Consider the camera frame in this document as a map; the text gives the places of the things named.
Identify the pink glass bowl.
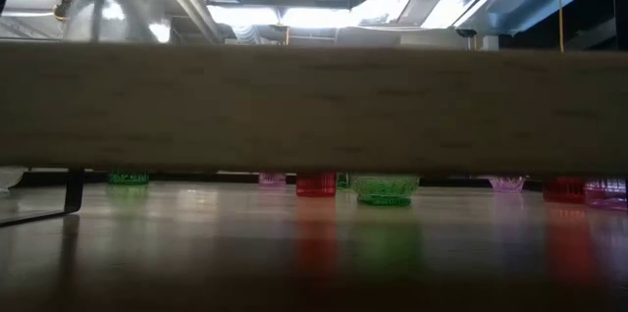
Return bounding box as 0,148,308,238
488,176,527,194

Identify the black metal shelf leg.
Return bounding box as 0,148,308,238
0,168,85,229

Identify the black metal table frame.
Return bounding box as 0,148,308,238
14,169,546,189

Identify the light wooden shelf board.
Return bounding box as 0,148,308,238
0,40,628,179

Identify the red glass bottle vase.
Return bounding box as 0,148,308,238
542,177,588,204

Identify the green glass vase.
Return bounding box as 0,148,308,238
107,171,150,186

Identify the pink glass dish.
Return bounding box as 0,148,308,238
582,178,628,213

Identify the yellow hanging cord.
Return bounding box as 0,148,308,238
556,0,565,53

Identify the red ribbed cylinder vase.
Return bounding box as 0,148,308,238
295,171,339,198

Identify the pink ribbed cylinder vase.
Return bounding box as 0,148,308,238
258,172,288,188

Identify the green round ribbed vase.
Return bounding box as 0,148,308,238
349,173,422,208

